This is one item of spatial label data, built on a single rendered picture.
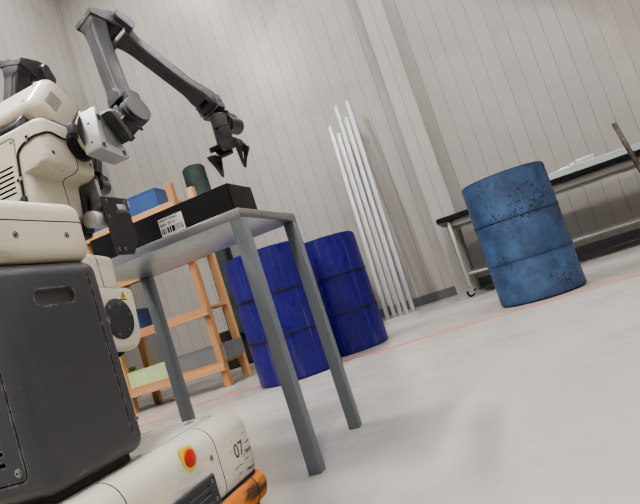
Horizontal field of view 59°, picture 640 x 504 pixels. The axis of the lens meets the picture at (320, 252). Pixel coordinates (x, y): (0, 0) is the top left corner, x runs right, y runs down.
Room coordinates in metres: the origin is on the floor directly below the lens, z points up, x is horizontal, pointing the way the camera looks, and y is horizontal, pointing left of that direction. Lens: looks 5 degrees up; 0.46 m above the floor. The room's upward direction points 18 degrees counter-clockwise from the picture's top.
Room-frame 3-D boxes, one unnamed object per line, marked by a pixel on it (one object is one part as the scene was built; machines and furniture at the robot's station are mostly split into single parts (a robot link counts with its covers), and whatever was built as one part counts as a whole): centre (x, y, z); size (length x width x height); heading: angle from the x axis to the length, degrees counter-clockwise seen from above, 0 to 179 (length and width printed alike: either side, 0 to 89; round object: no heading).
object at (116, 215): (1.51, 0.60, 0.84); 0.28 x 0.16 x 0.22; 71
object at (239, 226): (1.97, 0.45, 0.40); 0.70 x 0.45 x 0.80; 71
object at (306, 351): (4.49, 0.20, 0.48); 1.30 x 0.80 x 0.96; 157
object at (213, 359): (5.64, 2.08, 1.00); 2.24 x 0.59 x 2.00; 75
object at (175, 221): (1.95, 0.46, 0.86); 0.57 x 0.17 x 0.11; 71
